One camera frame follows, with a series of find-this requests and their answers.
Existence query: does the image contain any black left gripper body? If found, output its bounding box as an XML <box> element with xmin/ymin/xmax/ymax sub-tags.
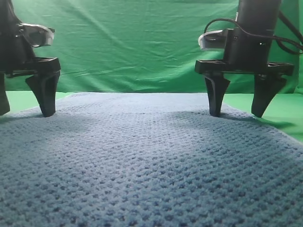
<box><xmin>195</xmin><ymin>28</ymin><xmax>294</xmax><ymax>76</ymax></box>

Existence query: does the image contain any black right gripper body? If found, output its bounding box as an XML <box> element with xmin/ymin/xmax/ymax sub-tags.
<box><xmin>0</xmin><ymin>22</ymin><xmax>61</xmax><ymax>78</ymax></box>

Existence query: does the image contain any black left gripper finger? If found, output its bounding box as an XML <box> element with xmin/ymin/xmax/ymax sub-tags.
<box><xmin>204</xmin><ymin>72</ymin><xmax>230</xmax><ymax>117</ymax></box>
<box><xmin>251</xmin><ymin>75</ymin><xmax>286</xmax><ymax>118</ymax></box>

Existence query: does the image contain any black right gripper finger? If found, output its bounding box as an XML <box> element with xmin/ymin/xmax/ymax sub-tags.
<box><xmin>25</xmin><ymin>71</ymin><xmax>60</xmax><ymax>117</ymax></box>
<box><xmin>0</xmin><ymin>73</ymin><xmax>10</xmax><ymax>116</ymax></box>

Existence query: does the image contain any blue waffle weave towel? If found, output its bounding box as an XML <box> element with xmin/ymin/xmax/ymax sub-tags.
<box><xmin>0</xmin><ymin>93</ymin><xmax>303</xmax><ymax>227</ymax></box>

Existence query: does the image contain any green backdrop cloth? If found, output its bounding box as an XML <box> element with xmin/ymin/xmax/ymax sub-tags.
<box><xmin>0</xmin><ymin>0</ymin><xmax>303</xmax><ymax>95</ymax></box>

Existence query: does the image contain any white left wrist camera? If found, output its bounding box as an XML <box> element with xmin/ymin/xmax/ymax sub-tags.
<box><xmin>198</xmin><ymin>29</ymin><xmax>228</xmax><ymax>51</ymax></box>

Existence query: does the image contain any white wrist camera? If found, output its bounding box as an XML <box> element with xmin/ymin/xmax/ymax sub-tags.
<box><xmin>19</xmin><ymin>23</ymin><xmax>55</xmax><ymax>48</ymax></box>
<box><xmin>198</xmin><ymin>29</ymin><xmax>228</xmax><ymax>51</ymax></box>

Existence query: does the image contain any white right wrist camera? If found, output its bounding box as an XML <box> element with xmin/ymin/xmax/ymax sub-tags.
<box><xmin>19</xmin><ymin>23</ymin><xmax>55</xmax><ymax>48</ymax></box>

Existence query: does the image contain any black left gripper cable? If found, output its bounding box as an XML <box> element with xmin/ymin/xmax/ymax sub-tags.
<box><xmin>203</xmin><ymin>4</ymin><xmax>303</xmax><ymax>55</ymax></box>

